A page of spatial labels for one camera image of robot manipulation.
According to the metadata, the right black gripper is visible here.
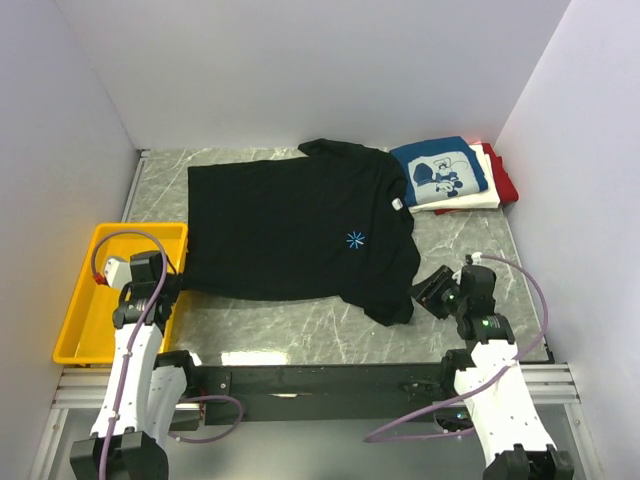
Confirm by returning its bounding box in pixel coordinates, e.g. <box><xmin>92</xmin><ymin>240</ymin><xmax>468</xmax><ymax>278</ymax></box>
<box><xmin>405</xmin><ymin>264</ymin><xmax>467</xmax><ymax>319</ymax></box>

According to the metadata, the black t-shirt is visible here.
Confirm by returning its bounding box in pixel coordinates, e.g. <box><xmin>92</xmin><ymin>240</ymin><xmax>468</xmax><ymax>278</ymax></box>
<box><xmin>183</xmin><ymin>139</ymin><xmax>421</xmax><ymax>326</ymax></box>

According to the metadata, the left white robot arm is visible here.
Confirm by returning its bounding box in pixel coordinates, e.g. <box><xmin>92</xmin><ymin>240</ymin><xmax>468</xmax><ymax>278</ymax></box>
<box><xmin>70</xmin><ymin>251</ymin><xmax>200</xmax><ymax>479</ymax></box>

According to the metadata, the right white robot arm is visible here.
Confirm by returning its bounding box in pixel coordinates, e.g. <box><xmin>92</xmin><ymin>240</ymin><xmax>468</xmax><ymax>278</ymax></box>
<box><xmin>410</xmin><ymin>253</ymin><xmax>575</xmax><ymax>479</ymax></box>

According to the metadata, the yellow plastic tray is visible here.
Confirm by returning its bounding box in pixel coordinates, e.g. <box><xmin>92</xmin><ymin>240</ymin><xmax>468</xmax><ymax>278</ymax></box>
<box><xmin>53</xmin><ymin>222</ymin><xmax>187</xmax><ymax>365</ymax></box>

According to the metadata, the folded white t-shirt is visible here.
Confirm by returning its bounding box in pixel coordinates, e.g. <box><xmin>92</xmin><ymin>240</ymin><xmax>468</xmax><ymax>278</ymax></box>
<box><xmin>409</xmin><ymin>143</ymin><xmax>500</xmax><ymax>213</ymax></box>

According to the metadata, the folded red t-shirt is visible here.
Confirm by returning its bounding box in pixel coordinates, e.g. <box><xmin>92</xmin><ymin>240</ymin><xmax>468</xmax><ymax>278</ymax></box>
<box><xmin>434</xmin><ymin>143</ymin><xmax>520</xmax><ymax>215</ymax></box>

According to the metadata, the folded blue printed t-shirt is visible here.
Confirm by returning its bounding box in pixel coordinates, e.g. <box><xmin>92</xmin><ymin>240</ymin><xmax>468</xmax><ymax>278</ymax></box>
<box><xmin>389</xmin><ymin>136</ymin><xmax>489</xmax><ymax>207</ymax></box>

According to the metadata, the black base beam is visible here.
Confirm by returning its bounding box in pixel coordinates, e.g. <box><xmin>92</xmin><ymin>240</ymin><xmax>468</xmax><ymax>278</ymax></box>
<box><xmin>186</xmin><ymin>363</ymin><xmax>456</xmax><ymax>422</ymax></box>

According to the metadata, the aluminium rail frame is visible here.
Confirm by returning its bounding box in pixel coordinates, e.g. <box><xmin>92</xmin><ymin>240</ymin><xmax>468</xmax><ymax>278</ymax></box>
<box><xmin>29</xmin><ymin>363</ymin><xmax>604</xmax><ymax>479</ymax></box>

